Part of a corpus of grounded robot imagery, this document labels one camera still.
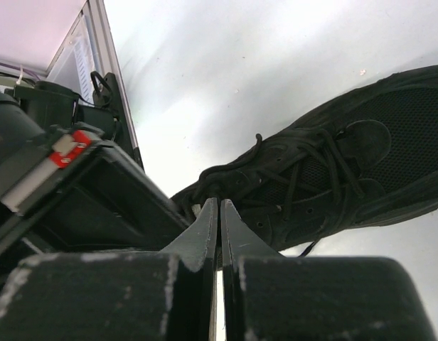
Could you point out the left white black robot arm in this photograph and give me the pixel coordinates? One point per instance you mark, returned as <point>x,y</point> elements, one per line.
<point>26,113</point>

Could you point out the black sneaker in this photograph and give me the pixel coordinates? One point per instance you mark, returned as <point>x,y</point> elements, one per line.
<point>363,159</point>

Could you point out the aluminium frame rail front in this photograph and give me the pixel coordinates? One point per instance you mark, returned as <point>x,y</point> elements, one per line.
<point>107,64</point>

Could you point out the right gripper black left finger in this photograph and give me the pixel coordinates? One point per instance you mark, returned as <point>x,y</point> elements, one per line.
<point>118,295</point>

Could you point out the black shoelace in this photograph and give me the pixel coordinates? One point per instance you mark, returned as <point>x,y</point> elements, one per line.
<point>290,189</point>

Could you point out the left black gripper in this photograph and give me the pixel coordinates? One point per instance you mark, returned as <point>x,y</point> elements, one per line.
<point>66,190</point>

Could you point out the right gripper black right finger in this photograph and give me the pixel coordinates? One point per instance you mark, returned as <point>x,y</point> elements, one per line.
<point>269,296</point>

